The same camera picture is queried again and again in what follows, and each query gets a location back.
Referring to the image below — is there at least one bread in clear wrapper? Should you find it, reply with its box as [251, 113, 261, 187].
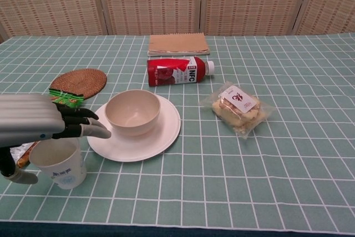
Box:
[200, 80, 276, 140]

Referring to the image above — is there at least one brown woven coaster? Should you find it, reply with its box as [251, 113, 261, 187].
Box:
[49, 68, 108, 100]

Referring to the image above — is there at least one brown spiral notebook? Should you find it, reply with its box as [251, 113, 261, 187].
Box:
[147, 33, 211, 56]

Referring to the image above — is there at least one white paper cup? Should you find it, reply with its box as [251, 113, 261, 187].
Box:
[28, 137, 88, 190]

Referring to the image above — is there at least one bamboo folding screen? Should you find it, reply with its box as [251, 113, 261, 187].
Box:
[0, 0, 355, 44]

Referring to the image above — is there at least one green snack packet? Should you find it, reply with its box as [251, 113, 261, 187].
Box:
[9, 88, 84, 169]

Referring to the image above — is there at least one white round plate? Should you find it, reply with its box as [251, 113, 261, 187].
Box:
[87, 100, 182, 163]

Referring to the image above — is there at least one red juice bottle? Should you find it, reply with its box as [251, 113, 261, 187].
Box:
[146, 56, 216, 87]

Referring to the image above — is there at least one green checked tablecloth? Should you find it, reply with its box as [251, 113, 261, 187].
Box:
[0, 33, 355, 228]

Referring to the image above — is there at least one off-white bowl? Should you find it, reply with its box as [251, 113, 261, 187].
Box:
[105, 89, 161, 137]

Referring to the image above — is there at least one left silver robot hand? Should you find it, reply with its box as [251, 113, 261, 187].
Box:
[0, 93, 112, 185]

